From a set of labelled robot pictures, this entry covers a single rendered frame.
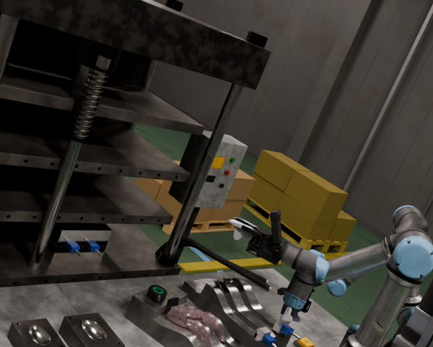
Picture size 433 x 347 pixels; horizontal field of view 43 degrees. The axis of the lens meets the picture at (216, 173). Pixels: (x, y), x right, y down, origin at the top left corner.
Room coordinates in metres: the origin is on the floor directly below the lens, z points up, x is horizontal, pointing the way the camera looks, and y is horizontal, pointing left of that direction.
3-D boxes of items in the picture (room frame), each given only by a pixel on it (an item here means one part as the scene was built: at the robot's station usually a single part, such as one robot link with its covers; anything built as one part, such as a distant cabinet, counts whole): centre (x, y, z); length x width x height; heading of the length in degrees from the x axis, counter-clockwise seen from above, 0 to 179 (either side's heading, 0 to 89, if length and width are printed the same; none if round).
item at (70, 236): (2.50, 0.63, 0.87); 0.50 x 0.27 x 0.17; 48
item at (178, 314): (2.06, -0.16, 0.90); 0.26 x 0.18 x 0.08; 66
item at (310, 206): (6.81, -1.14, 0.39); 1.30 x 0.93 x 0.78; 50
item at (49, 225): (2.16, 0.58, 1.10); 0.05 x 0.05 x 1.30
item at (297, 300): (1.73, -0.41, 1.34); 0.11 x 0.08 x 0.11; 166
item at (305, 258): (1.72, -0.41, 1.43); 0.11 x 0.08 x 0.09; 76
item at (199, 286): (2.38, -0.33, 0.87); 0.50 x 0.26 x 0.14; 48
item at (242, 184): (5.63, 0.17, 0.32); 1.15 x 0.78 x 0.64; 139
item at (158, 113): (2.56, 0.77, 1.51); 1.10 x 0.70 x 0.05; 138
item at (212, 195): (3.00, 0.05, 0.73); 0.30 x 0.22 x 1.47; 138
